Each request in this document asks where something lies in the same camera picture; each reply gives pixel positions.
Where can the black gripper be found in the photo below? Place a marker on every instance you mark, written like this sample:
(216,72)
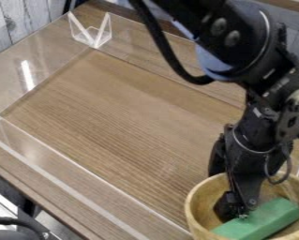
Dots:
(248,168)

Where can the green rectangular block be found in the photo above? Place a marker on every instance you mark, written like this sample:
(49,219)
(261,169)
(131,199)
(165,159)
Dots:
(272,217)

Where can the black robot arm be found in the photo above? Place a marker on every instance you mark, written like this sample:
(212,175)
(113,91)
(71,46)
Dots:
(242,49)

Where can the clear acrylic corner bracket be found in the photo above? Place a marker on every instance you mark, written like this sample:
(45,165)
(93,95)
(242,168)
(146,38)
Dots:
(91,36)

